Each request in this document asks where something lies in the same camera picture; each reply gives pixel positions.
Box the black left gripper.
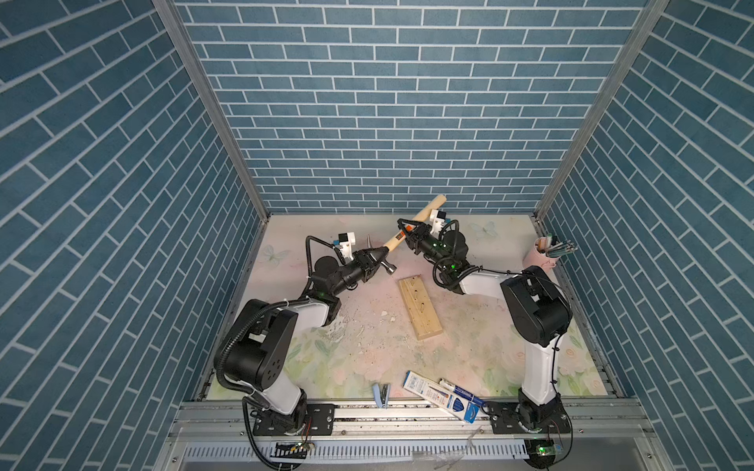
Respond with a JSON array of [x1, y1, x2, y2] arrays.
[[328, 250, 387, 299]]

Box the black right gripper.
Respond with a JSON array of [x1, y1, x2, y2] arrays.
[[399, 222, 452, 276]]

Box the steel claw hammer wooden handle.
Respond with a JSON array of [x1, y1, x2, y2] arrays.
[[364, 194, 447, 278]]

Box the wooden block with nails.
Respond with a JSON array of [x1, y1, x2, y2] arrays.
[[398, 276, 444, 341]]

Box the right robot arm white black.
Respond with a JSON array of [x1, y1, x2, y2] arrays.
[[398, 219, 573, 432]]

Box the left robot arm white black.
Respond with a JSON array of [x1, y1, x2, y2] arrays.
[[213, 235, 398, 421]]

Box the pink pen holder bucket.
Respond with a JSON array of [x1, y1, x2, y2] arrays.
[[532, 235, 558, 270]]

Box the blue clip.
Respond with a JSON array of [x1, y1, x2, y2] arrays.
[[372, 383, 391, 408]]

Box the blue white tube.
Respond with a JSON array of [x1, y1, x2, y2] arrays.
[[439, 379, 485, 408]]

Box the blue white toothpaste box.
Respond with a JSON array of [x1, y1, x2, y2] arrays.
[[403, 371, 480, 424]]

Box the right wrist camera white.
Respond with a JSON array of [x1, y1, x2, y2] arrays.
[[428, 209, 450, 237]]

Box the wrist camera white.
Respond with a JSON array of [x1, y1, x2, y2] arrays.
[[428, 209, 450, 237], [333, 232, 357, 264]]

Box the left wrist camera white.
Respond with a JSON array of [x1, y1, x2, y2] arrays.
[[333, 232, 357, 264]]

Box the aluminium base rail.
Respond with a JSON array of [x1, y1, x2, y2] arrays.
[[154, 398, 673, 471]]

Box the aluminium left corner post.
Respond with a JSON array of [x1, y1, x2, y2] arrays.
[[152, 0, 269, 224]]

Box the aluminium corner post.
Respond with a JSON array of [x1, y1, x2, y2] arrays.
[[533, 0, 670, 222], [152, 0, 269, 224]]

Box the aluminium right corner post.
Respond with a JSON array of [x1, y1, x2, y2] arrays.
[[533, 0, 670, 222]]

